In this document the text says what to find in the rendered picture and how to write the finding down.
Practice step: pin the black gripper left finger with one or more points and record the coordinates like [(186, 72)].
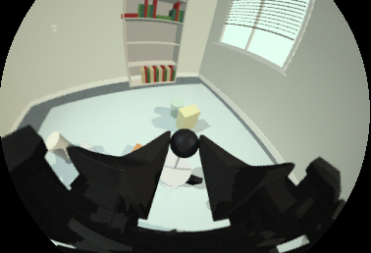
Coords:
[(135, 174)]

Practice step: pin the orange-brown cube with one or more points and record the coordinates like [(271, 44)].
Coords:
[(136, 147)]

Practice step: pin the light grey flat bar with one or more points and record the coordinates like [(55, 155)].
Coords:
[(87, 146)]

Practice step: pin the pale yellow rectangular block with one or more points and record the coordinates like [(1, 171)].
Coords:
[(187, 116)]

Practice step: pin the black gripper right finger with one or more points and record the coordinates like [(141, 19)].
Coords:
[(231, 181)]

